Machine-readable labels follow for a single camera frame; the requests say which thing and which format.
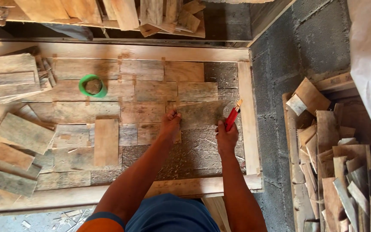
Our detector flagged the person's left hand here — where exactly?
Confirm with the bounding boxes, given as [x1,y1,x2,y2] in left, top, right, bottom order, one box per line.
[159,109,182,143]

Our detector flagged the person's right hand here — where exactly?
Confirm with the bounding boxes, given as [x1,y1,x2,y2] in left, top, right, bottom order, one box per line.
[215,121,239,156]

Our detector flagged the red utility knife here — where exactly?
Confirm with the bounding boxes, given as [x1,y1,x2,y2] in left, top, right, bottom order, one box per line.
[225,99,243,132]

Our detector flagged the grey weathered wood veneer piece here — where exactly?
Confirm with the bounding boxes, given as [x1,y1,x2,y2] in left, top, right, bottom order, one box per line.
[176,101,231,131]

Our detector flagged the mosaic of laid wood pieces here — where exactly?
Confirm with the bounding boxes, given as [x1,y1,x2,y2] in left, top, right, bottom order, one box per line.
[21,59,220,191]

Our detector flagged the loose light brown wood plank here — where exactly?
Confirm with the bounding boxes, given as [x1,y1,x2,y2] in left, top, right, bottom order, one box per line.
[94,119,120,167]

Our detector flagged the green tape roll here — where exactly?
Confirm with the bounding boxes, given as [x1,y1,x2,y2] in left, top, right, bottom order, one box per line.
[78,74,108,98]

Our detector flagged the person's blue shorts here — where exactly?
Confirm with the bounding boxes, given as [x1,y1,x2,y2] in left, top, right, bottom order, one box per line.
[124,193,221,232]

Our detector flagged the pile of wood offcuts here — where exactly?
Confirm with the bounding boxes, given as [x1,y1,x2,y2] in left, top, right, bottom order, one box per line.
[0,0,207,39]

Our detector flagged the crate of wood scraps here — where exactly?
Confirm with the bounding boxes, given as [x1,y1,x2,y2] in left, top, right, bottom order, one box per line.
[281,72,371,232]

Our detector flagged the wooden beam edge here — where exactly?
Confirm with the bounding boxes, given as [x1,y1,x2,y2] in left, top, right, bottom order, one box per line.
[234,0,298,48]

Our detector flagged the person's orange shirt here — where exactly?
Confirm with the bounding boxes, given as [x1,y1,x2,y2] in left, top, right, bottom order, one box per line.
[76,212,125,232]

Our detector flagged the scattered wood chips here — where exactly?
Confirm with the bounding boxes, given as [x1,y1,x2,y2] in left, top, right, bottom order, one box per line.
[21,208,95,232]

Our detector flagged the loose heap of wood boards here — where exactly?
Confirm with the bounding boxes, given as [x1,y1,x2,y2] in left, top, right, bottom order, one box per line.
[0,104,57,200]

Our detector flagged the neat stack of wood slats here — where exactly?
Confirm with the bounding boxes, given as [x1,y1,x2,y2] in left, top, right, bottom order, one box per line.
[0,53,57,104]

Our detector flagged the large wooden frame panel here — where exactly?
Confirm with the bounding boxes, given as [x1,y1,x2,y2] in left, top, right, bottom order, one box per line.
[0,40,264,217]

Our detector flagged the pale wood plank under frame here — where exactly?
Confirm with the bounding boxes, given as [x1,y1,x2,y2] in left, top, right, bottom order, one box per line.
[201,197,232,232]

